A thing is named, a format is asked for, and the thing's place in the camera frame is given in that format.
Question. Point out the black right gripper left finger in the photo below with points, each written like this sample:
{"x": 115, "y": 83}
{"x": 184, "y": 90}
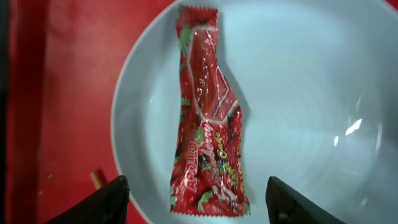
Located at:
{"x": 108, "y": 205}

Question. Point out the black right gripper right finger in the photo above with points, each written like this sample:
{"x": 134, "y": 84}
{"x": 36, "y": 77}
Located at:
{"x": 285, "y": 205}

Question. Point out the red snack wrapper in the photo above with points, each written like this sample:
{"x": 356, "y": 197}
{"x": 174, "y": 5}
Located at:
{"x": 207, "y": 177}

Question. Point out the wooden chopstick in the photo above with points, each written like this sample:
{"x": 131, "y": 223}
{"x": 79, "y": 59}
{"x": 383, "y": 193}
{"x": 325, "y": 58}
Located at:
{"x": 98, "y": 178}

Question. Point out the light blue plate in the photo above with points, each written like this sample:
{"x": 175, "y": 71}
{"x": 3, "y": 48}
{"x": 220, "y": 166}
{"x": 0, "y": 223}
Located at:
{"x": 317, "y": 83}

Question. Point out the red plastic tray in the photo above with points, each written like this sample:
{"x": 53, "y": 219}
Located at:
{"x": 64, "y": 59}

